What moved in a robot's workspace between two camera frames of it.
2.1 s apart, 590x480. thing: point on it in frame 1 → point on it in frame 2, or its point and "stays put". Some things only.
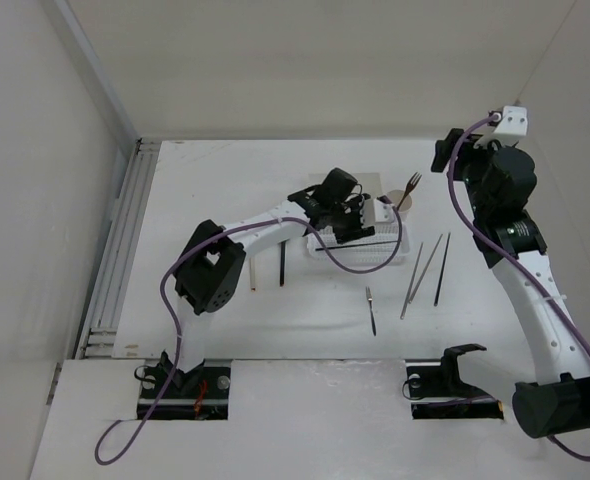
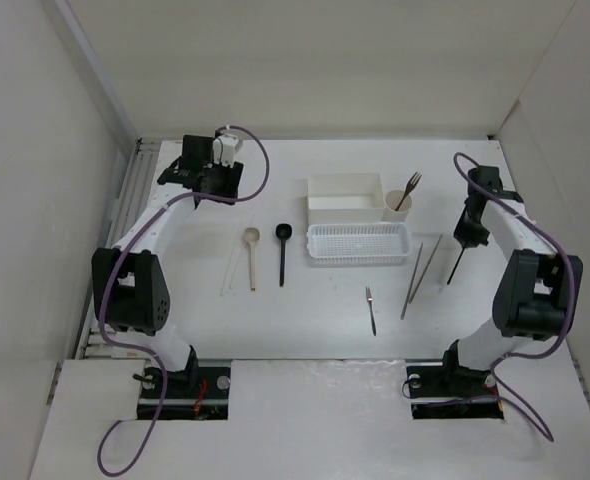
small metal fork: [370, 299] stays put
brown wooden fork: [413, 182] stays put
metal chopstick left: [411, 282] stays put
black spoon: [282, 263] stays put
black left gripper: [357, 230] → [231, 178]
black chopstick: [442, 270] → [456, 264]
